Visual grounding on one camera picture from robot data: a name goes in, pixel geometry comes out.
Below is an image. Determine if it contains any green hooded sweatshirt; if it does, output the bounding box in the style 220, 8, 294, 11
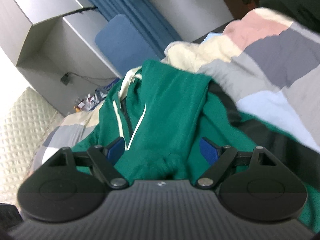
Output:
72, 60, 319, 232

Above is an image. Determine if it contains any blue tray with clutter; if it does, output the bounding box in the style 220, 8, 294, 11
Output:
73, 78, 120, 112

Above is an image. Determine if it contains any cream quilted headboard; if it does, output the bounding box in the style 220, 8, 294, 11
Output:
1, 87, 63, 204

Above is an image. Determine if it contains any pastel patchwork quilt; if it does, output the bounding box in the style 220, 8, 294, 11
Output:
31, 8, 319, 171

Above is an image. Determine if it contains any blue padded chair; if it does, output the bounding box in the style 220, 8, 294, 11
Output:
95, 14, 162, 76

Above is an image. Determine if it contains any white wardrobe cabinet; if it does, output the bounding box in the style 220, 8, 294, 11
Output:
1, 0, 119, 115

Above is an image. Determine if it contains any blue curtain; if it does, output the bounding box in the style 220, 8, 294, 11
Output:
89, 0, 181, 57

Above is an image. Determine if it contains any black garment on bed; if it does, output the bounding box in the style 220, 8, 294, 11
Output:
260, 0, 319, 33

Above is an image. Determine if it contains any black wall cable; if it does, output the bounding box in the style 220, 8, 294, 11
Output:
60, 71, 118, 86

